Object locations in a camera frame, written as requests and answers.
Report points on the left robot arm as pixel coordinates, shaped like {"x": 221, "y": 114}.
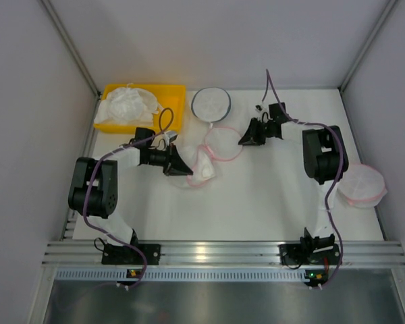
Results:
{"x": 95, "y": 182}

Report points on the white bra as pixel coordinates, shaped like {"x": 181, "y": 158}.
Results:
{"x": 203, "y": 169}

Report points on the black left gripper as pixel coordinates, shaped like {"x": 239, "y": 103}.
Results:
{"x": 169, "y": 159}

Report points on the aluminium frame rail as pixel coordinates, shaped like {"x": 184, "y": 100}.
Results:
{"x": 358, "y": 255}

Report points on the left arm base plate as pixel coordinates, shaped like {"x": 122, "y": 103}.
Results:
{"x": 122, "y": 255}

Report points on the yellow plastic bin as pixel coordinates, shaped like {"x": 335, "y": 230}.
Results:
{"x": 171, "y": 96}

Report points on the white bras in bin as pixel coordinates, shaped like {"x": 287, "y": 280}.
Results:
{"x": 128, "y": 106}

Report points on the blue-trimmed mesh laundry bag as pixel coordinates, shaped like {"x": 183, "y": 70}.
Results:
{"x": 211, "y": 105}

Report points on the pink-trimmed mesh laundry bag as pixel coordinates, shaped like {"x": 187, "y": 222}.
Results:
{"x": 220, "y": 143}

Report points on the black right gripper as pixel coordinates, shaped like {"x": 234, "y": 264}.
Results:
{"x": 260, "y": 130}

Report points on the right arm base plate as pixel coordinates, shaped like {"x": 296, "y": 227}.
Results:
{"x": 293, "y": 256}

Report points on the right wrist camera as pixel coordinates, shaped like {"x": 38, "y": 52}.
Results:
{"x": 260, "y": 108}

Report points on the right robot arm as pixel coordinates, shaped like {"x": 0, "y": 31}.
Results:
{"x": 323, "y": 157}

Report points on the pink-trimmed laundry bag at right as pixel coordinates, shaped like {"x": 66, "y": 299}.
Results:
{"x": 362, "y": 186}

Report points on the slotted cable duct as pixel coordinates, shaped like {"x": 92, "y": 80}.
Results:
{"x": 197, "y": 275}

